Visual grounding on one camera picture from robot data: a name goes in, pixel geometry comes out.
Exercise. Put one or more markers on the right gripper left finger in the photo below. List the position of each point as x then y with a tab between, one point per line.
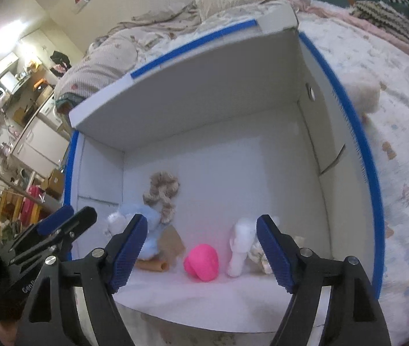
50	316

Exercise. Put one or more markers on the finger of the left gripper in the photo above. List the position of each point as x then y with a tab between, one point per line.
25	255

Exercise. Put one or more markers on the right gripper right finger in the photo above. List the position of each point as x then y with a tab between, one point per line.
354	316

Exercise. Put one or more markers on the light blue fluffy scrunchie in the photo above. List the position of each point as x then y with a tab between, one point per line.
119	220

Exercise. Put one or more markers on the orange foam tube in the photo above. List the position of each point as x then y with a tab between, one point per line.
153	265

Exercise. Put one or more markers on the cream satin scrunchie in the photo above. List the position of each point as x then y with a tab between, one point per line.
258	256

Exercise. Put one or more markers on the blue and white cardboard box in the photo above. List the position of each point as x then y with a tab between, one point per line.
252	120

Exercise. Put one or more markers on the cream fluffy plush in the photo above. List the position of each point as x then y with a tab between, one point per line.
363	90

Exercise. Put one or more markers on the cardboard box on floor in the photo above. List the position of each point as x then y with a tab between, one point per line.
54	184

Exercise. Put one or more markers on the yellow wooden chair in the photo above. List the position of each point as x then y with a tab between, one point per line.
10	205

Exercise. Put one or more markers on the white kitchen cabinet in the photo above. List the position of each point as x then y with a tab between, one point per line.
42	145

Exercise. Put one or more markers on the grey patterned blanket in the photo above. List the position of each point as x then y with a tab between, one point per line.
133	43

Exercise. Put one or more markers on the black white striped cloth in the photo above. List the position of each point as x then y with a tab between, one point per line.
391	16

